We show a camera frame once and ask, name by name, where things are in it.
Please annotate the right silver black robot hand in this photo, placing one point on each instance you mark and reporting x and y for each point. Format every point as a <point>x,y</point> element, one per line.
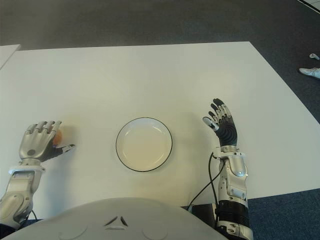
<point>228,131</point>

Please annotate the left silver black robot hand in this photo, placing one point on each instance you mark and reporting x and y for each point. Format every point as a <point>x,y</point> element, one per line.
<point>35,145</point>

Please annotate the orange peach fruit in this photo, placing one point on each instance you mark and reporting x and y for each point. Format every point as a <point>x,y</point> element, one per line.
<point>59,137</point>

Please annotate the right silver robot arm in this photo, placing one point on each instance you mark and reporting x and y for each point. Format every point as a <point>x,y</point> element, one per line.
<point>233,190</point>

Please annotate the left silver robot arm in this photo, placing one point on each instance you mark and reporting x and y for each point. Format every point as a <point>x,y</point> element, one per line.
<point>17,187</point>

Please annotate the white plate black rim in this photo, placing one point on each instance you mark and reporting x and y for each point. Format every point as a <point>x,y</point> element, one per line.
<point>144,145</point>

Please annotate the white neighbouring table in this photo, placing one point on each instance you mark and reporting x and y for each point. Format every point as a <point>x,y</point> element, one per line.
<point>7,55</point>

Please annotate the white shoe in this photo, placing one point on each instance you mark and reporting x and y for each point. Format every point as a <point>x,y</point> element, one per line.
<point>311,72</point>

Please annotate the white robot torso shell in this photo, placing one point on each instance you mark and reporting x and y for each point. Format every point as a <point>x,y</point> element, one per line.
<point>112,220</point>

